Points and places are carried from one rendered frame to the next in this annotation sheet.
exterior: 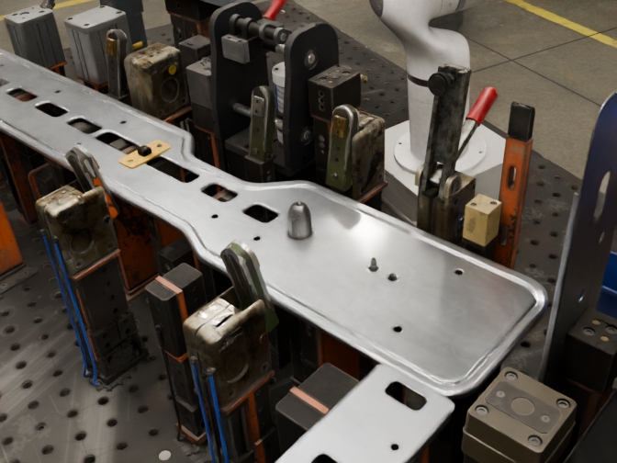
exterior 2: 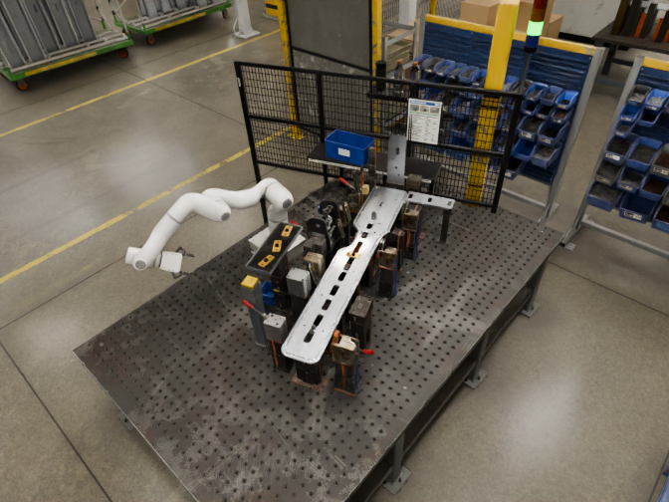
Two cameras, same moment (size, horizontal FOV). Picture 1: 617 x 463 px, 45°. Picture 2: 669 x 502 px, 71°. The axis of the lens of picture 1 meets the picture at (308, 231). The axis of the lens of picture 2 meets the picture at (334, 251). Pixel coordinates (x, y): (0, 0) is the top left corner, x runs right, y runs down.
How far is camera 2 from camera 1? 2.89 m
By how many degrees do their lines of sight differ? 78
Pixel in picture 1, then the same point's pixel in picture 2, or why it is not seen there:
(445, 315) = (388, 195)
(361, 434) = (421, 198)
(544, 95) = (49, 312)
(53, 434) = (414, 294)
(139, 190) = (370, 249)
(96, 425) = (407, 287)
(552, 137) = (100, 304)
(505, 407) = (415, 178)
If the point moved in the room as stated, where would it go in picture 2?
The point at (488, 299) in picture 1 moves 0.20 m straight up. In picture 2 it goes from (381, 191) to (382, 163)
